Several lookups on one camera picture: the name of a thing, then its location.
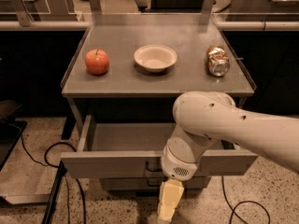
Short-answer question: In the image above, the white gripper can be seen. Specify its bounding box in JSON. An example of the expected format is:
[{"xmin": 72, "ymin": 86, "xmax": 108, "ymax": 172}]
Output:
[{"xmin": 157, "ymin": 140, "xmax": 204, "ymax": 223}]

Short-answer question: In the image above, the black pole stand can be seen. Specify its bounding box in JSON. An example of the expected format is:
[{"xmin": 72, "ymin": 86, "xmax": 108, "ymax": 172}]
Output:
[{"xmin": 42, "ymin": 162, "xmax": 66, "ymax": 224}]

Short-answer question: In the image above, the grey top drawer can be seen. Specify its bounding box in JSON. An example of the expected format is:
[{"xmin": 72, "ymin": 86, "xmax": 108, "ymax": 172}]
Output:
[{"xmin": 61, "ymin": 115, "xmax": 257, "ymax": 178}]

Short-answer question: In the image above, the black cable on right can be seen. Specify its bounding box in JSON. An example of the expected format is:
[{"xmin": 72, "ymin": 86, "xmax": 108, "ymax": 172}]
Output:
[{"xmin": 221, "ymin": 175, "xmax": 271, "ymax": 224}]

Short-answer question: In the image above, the white horizontal rail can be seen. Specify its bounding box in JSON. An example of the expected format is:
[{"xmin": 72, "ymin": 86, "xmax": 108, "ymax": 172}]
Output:
[{"xmin": 0, "ymin": 21, "xmax": 299, "ymax": 32}]

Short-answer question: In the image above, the grey drawer cabinet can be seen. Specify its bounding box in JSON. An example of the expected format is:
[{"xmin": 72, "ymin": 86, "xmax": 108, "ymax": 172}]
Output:
[{"xmin": 60, "ymin": 12, "xmax": 257, "ymax": 198}]

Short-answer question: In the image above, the crushed metal can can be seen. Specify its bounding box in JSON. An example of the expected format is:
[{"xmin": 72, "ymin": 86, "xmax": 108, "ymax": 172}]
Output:
[{"xmin": 206, "ymin": 46, "xmax": 230, "ymax": 77}]

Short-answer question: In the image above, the dark equipment at left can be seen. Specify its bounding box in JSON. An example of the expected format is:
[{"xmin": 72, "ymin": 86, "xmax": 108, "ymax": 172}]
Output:
[{"xmin": 0, "ymin": 100, "xmax": 27, "ymax": 170}]

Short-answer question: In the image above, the black cable on left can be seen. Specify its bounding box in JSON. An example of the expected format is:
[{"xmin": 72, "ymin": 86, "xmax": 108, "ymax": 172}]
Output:
[{"xmin": 8, "ymin": 123, "xmax": 88, "ymax": 224}]

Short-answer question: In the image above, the red apple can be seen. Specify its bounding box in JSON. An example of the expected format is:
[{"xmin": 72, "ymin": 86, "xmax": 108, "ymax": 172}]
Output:
[{"xmin": 84, "ymin": 49, "xmax": 109, "ymax": 76}]

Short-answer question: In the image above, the black cable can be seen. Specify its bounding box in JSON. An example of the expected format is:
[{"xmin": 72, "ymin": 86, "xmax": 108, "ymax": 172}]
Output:
[
  {"xmin": 221, "ymin": 175, "xmax": 271, "ymax": 224},
  {"xmin": 8, "ymin": 123, "xmax": 88, "ymax": 224}
]

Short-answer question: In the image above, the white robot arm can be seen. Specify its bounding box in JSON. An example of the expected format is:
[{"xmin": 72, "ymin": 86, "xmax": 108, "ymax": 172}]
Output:
[{"xmin": 158, "ymin": 91, "xmax": 299, "ymax": 222}]

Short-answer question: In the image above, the white bowl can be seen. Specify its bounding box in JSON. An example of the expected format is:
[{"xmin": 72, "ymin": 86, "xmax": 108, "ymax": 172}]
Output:
[{"xmin": 134, "ymin": 45, "xmax": 178, "ymax": 73}]

